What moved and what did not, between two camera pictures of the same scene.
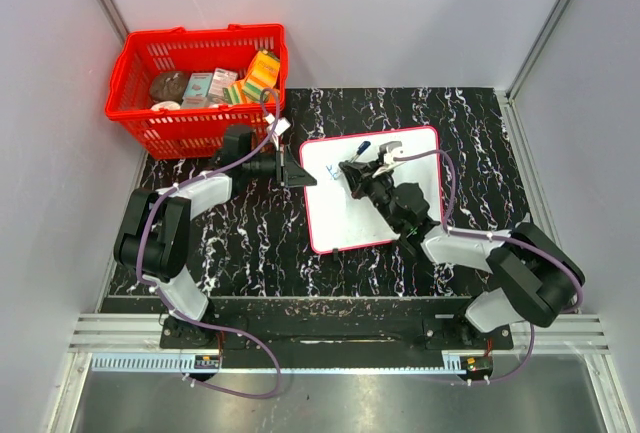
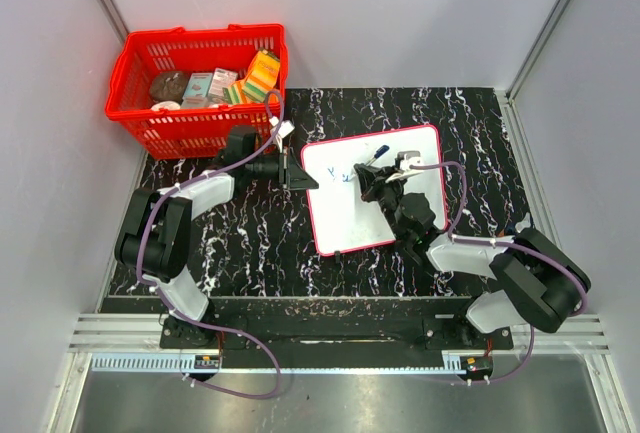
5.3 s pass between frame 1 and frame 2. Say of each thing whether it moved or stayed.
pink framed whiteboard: stayed
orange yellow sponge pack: stayed
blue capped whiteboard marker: moved
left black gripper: stayed
